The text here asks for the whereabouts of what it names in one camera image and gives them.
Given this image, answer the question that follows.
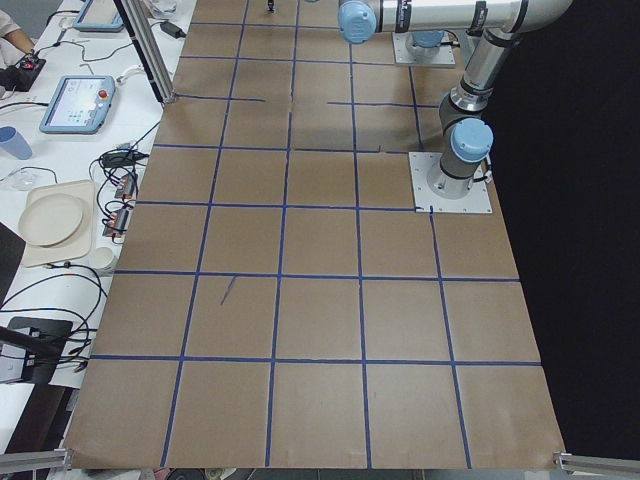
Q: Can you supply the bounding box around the aluminium frame post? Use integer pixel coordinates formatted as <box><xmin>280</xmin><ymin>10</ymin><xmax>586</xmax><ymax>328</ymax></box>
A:
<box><xmin>114</xmin><ymin>0</ymin><xmax>175</xmax><ymax>105</ymax></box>

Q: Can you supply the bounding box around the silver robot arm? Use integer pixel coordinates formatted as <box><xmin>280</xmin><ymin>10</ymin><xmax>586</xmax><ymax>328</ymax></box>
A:
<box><xmin>427</xmin><ymin>28</ymin><xmax>521</xmax><ymax>200</ymax></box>
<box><xmin>337</xmin><ymin>0</ymin><xmax>571</xmax><ymax>45</ymax></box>

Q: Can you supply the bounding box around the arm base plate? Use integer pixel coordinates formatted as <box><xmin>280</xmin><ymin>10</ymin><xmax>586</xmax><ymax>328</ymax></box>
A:
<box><xmin>409</xmin><ymin>152</ymin><xmax>493</xmax><ymax>214</ymax></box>
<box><xmin>392</xmin><ymin>32</ymin><xmax>456</xmax><ymax>69</ymax></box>

